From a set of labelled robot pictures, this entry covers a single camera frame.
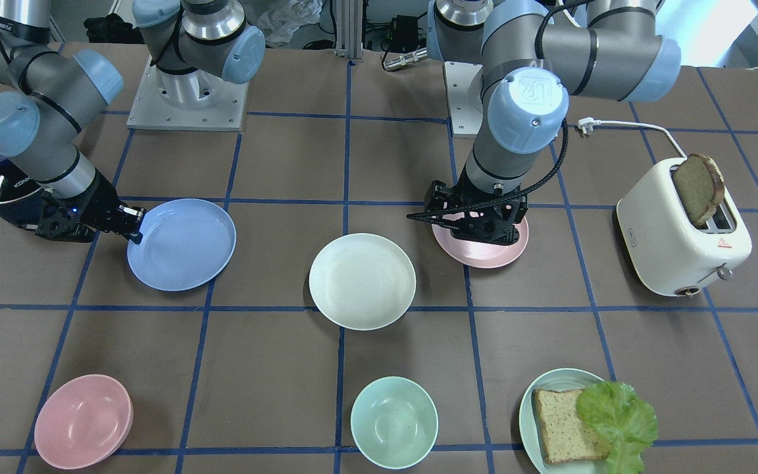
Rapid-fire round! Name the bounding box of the pink plate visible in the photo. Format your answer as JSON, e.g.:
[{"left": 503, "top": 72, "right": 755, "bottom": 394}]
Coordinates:
[{"left": 431, "top": 219, "right": 530, "bottom": 268}]

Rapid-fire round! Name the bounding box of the green plate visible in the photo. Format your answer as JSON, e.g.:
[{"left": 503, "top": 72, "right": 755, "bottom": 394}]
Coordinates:
[{"left": 517, "top": 368, "right": 608, "bottom": 473}]

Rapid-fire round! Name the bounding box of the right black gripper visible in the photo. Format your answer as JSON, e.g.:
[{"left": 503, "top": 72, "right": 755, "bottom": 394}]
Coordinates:
[{"left": 34, "top": 173, "right": 147, "bottom": 245}]

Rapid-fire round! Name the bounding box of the blue plate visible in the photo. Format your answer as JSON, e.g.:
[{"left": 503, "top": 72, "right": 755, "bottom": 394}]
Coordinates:
[{"left": 126, "top": 198, "right": 236, "bottom": 292}]

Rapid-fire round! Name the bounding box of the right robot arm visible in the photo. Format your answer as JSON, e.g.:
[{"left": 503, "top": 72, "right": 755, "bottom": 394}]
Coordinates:
[{"left": 0, "top": 1, "right": 266, "bottom": 245}]

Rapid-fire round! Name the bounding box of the dark blue pot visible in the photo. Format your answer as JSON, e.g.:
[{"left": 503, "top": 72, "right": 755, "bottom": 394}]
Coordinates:
[{"left": 0, "top": 154, "right": 44, "bottom": 228}]

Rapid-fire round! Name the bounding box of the bread slice on plate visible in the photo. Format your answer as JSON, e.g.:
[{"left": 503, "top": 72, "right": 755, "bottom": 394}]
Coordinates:
[{"left": 532, "top": 389, "right": 613, "bottom": 464}]

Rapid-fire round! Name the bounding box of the green lettuce leaf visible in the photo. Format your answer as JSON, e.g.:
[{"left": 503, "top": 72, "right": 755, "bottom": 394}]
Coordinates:
[{"left": 576, "top": 381, "right": 659, "bottom": 473}]

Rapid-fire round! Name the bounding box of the cream white plate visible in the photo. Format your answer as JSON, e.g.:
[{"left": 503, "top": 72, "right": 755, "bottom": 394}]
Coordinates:
[{"left": 308, "top": 233, "right": 417, "bottom": 330}]

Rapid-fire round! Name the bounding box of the pink bowl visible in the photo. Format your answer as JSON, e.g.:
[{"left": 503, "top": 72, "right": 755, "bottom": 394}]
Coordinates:
[{"left": 34, "top": 374, "right": 134, "bottom": 470}]

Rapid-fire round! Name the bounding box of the green bowl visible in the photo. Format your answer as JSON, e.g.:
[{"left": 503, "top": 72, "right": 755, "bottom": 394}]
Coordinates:
[{"left": 350, "top": 376, "right": 440, "bottom": 470}]

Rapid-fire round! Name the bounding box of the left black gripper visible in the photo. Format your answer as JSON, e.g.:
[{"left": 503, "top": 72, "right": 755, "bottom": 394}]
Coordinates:
[{"left": 424, "top": 181, "right": 528, "bottom": 246}]

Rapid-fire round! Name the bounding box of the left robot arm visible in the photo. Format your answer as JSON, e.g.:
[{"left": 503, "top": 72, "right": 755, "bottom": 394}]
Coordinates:
[{"left": 409, "top": 1, "right": 682, "bottom": 246}]

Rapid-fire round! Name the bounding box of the bread slice in toaster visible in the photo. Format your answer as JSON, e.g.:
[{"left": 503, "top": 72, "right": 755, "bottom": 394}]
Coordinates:
[{"left": 671, "top": 153, "right": 726, "bottom": 228}]

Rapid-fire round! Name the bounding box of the white toaster cable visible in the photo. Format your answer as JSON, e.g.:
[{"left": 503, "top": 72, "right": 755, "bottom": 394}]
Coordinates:
[{"left": 578, "top": 117, "right": 689, "bottom": 160}]

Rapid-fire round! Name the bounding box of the white toaster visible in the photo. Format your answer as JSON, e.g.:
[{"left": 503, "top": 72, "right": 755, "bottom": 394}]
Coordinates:
[{"left": 614, "top": 158, "right": 753, "bottom": 297}]

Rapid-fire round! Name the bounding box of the aluminium frame post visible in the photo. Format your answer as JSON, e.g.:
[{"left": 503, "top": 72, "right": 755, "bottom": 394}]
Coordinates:
[{"left": 329, "top": 1, "right": 366, "bottom": 63}]

